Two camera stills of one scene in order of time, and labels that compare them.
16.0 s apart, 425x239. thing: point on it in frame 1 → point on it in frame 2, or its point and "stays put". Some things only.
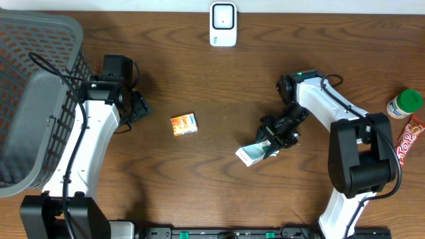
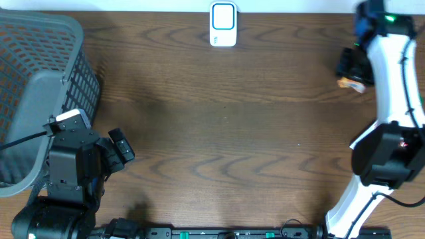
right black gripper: [281, 140] → [344, 67]
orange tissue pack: [184, 124] → [344, 82]
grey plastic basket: [45, 72] stays put
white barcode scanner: [223, 24] stays put
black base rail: [252, 233] stays put
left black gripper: [138, 104] → [113, 162]
